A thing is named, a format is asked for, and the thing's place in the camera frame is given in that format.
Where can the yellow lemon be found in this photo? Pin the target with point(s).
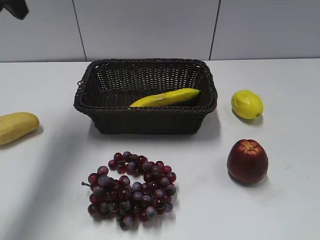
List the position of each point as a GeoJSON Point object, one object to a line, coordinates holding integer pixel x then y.
{"type": "Point", "coordinates": [247, 105]}

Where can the purple grape bunch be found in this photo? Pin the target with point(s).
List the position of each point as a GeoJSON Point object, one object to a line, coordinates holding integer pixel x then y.
{"type": "Point", "coordinates": [131, 189]}

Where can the red apple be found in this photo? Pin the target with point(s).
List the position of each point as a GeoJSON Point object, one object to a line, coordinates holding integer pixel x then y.
{"type": "Point", "coordinates": [247, 162]}

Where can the yellow banana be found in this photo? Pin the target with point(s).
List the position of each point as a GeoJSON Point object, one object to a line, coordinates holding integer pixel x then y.
{"type": "Point", "coordinates": [167, 98]}

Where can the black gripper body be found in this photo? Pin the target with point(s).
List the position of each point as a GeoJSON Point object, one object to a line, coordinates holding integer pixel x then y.
{"type": "Point", "coordinates": [17, 8]}

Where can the dark woven wicker basket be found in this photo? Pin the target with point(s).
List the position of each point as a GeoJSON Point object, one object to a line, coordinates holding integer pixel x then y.
{"type": "Point", "coordinates": [109, 87]}

